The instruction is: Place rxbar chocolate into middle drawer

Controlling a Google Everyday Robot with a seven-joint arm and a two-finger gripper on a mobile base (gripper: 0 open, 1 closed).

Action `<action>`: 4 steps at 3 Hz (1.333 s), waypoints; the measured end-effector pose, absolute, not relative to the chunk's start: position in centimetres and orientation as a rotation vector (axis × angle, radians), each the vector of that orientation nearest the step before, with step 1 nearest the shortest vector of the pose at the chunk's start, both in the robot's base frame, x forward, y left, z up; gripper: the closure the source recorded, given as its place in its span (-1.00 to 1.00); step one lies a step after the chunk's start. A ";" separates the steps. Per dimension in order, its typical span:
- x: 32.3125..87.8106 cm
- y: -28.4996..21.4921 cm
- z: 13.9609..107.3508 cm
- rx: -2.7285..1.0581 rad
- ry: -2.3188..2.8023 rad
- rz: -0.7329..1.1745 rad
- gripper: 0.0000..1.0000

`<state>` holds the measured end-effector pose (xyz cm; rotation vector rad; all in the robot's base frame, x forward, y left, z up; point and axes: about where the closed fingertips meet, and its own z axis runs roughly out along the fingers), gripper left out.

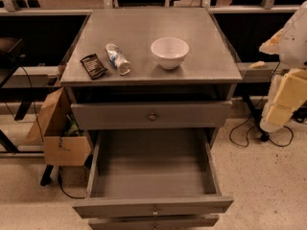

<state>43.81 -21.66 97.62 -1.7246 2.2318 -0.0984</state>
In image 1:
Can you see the white ceramic bowl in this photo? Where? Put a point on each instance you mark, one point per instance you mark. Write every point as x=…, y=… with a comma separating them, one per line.
x=169, y=52

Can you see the clear plastic water bottle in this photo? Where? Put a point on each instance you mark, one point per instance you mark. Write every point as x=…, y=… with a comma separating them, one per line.
x=117, y=59

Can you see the grey side table left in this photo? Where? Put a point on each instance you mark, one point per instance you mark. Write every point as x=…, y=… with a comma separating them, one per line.
x=11, y=63

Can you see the dark rxbar chocolate wrapper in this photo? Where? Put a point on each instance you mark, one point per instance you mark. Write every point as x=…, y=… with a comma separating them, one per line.
x=93, y=66

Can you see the grey drawer cabinet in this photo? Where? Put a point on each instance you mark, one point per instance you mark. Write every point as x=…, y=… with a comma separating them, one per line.
x=208, y=73

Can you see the grey side table right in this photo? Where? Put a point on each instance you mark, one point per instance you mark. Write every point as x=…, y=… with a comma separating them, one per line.
x=260, y=75

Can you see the grey bottom drawer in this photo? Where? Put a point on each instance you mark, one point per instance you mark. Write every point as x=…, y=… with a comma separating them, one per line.
x=154, y=223

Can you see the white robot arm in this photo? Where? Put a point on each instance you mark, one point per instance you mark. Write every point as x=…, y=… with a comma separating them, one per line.
x=290, y=43

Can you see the brown cardboard box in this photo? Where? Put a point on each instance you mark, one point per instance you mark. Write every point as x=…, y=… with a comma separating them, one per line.
x=51, y=130

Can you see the grey open middle drawer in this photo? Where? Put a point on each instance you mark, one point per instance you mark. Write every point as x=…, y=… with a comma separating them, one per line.
x=152, y=173

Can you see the grey top drawer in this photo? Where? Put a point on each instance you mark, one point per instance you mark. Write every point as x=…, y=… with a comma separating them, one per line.
x=91, y=116

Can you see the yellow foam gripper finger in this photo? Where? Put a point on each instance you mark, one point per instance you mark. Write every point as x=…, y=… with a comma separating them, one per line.
x=286, y=95

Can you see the grey side table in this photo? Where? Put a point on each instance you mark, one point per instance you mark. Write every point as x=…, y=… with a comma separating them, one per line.
x=260, y=75
x=11, y=63

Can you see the small yellow foam piece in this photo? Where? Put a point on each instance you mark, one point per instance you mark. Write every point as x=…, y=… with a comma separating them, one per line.
x=257, y=64

